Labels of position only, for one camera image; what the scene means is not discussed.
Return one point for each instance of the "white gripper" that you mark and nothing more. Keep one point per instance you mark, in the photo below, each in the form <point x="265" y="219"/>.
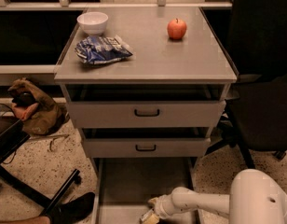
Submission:
<point x="161" y="206"/>

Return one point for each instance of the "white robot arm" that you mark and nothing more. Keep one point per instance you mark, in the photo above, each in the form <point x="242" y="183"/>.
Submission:
<point x="254" y="198"/>

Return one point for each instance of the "bottom drawer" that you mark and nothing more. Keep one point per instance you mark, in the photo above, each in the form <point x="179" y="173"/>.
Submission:
<point x="126" y="185"/>

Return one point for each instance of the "drawer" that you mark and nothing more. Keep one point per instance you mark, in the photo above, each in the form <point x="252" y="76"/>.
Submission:
<point x="119" y="114"/>
<point x="126" y="185"/>
<point x="144" y="142"/>

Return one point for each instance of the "middle drawer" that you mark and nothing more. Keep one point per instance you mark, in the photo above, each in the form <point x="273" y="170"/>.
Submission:
<point x="144" y="142"/>

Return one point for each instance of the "grey drawer cabinet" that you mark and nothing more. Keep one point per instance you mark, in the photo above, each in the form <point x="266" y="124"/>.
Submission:
<point x="193" y="68"/>

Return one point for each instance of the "top drawer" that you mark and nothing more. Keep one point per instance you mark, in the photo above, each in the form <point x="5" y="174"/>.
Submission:
<point x="119" y="114"/>

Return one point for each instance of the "black sock foot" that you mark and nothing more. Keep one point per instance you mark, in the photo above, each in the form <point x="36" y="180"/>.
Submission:
<point x="72" y="212"/>

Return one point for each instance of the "black office chair right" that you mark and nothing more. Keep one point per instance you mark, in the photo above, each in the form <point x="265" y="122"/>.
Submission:
<point x="256" y="106"/>

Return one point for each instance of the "brown backpack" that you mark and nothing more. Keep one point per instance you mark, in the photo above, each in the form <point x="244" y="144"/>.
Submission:
<point x="44" y="117"/>

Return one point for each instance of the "blue chip bag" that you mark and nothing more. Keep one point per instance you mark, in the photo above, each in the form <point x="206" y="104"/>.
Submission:
<point x="101" y="50"/>

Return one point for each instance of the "red apple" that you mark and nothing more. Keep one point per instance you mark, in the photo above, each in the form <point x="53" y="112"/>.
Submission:
<point x="176" y="29"/>

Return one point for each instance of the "white ceramic bowl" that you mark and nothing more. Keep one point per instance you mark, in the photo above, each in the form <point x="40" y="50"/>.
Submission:
<point x="93" y="23"/>

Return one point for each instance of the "black middle drawer handle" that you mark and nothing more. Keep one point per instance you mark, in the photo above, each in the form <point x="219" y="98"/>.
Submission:
<point x="145" y="149"/>

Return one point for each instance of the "black drawer handle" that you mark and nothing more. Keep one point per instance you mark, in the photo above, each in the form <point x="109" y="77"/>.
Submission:
<point x="146" y="114"/>
<point x="145" y="149"/>

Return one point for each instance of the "black top drawer handle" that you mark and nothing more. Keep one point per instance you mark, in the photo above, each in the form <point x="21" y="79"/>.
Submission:
<point x="146" y="114"/>

